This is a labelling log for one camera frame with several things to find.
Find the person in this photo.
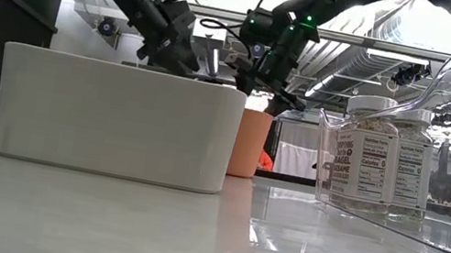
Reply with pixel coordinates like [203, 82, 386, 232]
[255, 148, 277, 173]

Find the orange plastic bin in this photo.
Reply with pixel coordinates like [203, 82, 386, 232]
[225, 106, 276, 182]

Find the white ceiling box device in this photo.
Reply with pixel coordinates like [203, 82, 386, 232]
[189, 16, 230, 55]

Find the white cloth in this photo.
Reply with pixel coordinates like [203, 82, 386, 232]
[271, 139, 321, 182]

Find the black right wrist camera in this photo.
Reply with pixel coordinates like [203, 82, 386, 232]
[236, 5, 278, 50]

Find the clear plastic bin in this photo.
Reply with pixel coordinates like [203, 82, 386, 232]
[298, 4, 451, 253]

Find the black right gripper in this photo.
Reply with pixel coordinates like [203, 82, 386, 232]
[216, 2, 325, 124]

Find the black round ceiling camera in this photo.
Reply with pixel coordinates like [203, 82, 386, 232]
[249, 40, 268, 60]
[95, 15, 120, 39]

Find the white plastic bin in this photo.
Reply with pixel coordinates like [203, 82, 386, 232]
[0, 39, 251, 199]

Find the long ceiling light bar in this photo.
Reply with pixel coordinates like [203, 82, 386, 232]
[92, 0, 451, 64]

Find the silver ventilation duct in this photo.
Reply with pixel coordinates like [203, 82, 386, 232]
[281, 31, 407, 133]

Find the white plastic table sheet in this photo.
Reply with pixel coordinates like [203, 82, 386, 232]
[0, 130, 451, 253]

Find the white-lid seasoning jar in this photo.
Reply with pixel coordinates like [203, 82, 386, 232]
[377, 104, 445, 223]
[324, 89, 411, 218]

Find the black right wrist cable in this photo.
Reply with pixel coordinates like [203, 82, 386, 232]
[194, 0, 298, 66]

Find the black hanging fixture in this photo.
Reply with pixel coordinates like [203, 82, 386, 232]
[387, 58, 434, 99]

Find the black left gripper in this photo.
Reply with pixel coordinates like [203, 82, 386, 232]
[134, 0, 212, 80]

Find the white cylinder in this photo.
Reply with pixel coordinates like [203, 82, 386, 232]
[114, 31, 152, 68]

